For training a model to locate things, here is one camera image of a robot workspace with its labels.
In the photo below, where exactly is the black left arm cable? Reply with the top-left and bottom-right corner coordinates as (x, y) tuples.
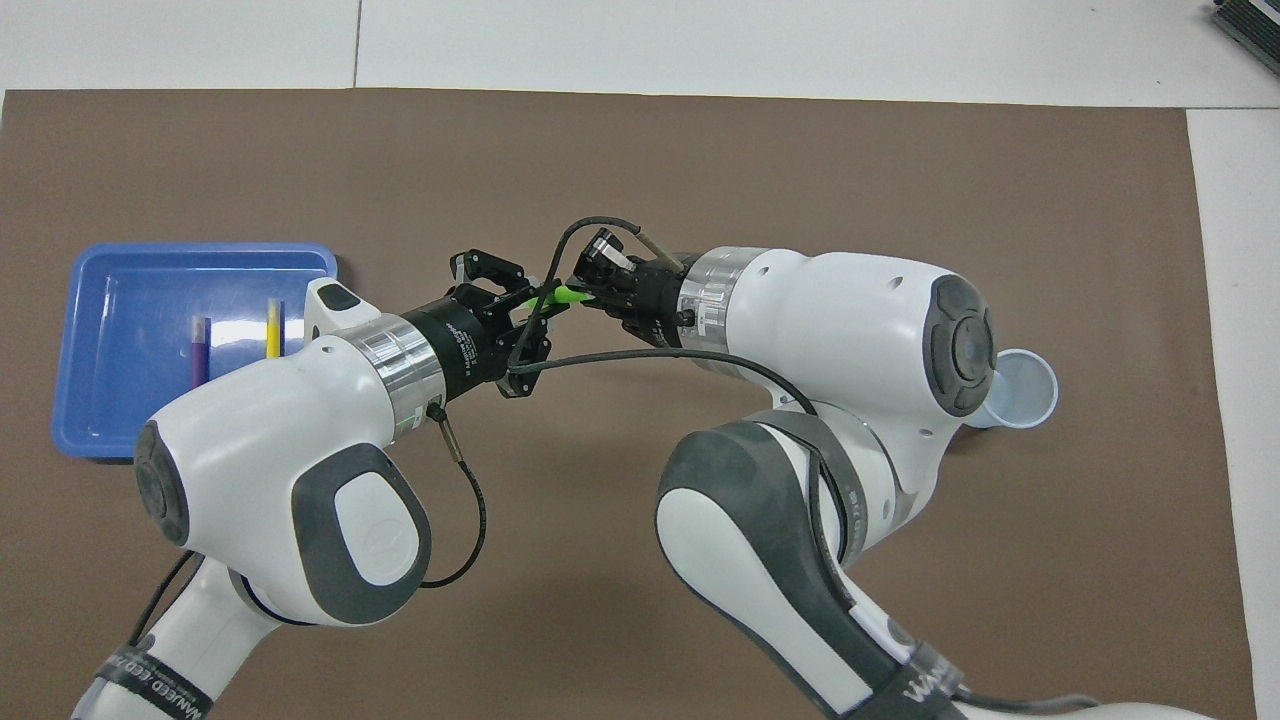
(420, 400), (488, 589)

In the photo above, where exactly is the blue plastic tray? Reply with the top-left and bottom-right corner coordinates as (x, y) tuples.
(52, 242), (339, 463)

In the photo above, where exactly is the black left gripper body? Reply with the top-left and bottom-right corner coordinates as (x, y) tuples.
(402, 288), (512, 402)

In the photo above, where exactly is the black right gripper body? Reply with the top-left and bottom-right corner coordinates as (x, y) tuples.
(620, 261), (692, 349)

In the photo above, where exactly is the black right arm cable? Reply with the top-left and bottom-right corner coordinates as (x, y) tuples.
(505, 217), (851, 561)

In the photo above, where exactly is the brown table mat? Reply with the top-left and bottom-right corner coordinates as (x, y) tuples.
(0, 88), (1259, 720)

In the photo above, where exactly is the green pen with white cap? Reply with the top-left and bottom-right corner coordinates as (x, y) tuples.
(525, 285), (596, 313)

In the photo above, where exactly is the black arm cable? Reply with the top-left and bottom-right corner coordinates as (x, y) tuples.
(420, 400), (488, 589)
(505, 217), (851, 561)

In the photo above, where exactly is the grey ribbed device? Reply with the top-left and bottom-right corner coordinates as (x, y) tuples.
(1208, 0), (1280, 76)

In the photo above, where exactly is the light blue mesh pen cup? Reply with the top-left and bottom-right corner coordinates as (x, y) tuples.
(965, 348), (1059, 431)

